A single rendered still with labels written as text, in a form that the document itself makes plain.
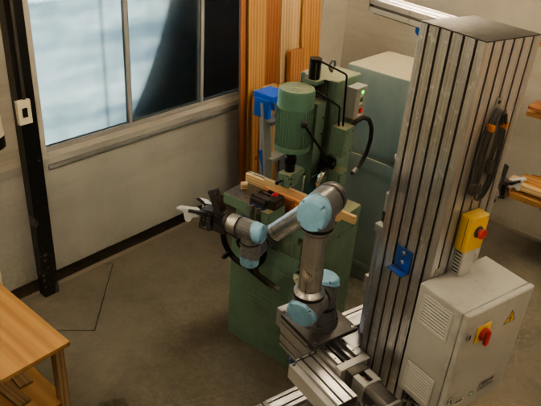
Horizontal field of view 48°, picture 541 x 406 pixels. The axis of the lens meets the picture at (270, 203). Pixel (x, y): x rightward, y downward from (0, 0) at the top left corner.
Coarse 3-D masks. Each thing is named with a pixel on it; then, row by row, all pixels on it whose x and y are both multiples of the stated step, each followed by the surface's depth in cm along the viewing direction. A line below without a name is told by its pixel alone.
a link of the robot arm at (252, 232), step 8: (240, 224) 225; (248, 224) 224; (256, 224) 223; (240, 232) 225; (248, 232) 223; (256, 232) 222; (264, 232) 224; (248, 240) 224; (256, 240) 222; (264, 240) 226
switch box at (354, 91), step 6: (354, 84) 302; (360, 84) 302; (348, 90) 299; (354, 90) 296; (360, 90) 297; (366, 90) 303; (348, 96) 300; (354, 96) 298; (360, 96) 300; (348, 102) 301; (354, 102) 299; (360, 102) 302; (348, 108) 302; (354, 108) 300; (348, 114) 304; (354, 114) 302; (360, 114) 307
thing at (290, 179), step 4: (296, 168) 308; (300, 168) 308; (304, 168) 309; (280, 172) 303; (284, 172) 303; (288, 172) 303; (292, 172) 304; (296, 172) 304; (300, 172) 307; (280, 176) 303; (284, 176) 301; (288, 176) 300; (292, 176) 302; (296, 176) 305; (284, 180) 302; (288, 180) 301; (292, 180) 304; (296, 180) 307; (300, 180) 310; (280, 184) 305; (284, 184) 303; (288, 184) 302; (292, 184) 305
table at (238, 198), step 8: (240, 184) 325; (248, 184) 325; (232, 192) 317; (240, 192) 318; (248, 192) 318; (256, 192) 319; (224, 200) 318; (232, 200) 314; (240, 200) 310; (248, 200) 311; (240, 208) 312; (336, 224) 296; (296, 232) 294; (336, 232) 300
